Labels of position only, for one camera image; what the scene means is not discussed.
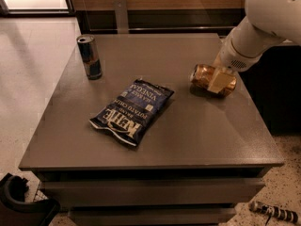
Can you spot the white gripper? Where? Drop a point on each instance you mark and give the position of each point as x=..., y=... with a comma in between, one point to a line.
x=232, y=57

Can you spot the orange LaCroix can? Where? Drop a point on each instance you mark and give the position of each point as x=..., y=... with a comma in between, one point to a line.
x=201, y=75

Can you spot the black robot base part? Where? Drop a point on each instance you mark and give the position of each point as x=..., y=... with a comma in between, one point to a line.
x=15, y=211

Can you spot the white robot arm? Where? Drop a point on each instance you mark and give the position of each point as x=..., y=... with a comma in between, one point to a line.
x=287, y=11

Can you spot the blue silver energy drink can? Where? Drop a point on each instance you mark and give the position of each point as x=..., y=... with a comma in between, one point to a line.
x=89, y=54

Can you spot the blue Kettle chips bag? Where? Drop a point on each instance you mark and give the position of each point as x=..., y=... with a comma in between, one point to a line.
x=130, y=115

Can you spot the upper grey drawer front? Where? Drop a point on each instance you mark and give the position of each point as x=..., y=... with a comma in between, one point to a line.
x=153, y=192

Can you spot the grey drawer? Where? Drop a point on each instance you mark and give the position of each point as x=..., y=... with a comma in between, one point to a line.
x=153, y=192
x=152, y=217

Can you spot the black white striped tool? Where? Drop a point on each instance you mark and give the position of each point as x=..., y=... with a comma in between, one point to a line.
x=275, y=212

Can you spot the lower grey drawer front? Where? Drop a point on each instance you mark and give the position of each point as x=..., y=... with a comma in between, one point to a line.
x=152, y=217

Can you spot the left metal wall bracket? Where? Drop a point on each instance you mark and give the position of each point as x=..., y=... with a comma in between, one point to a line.
x=121, y=14

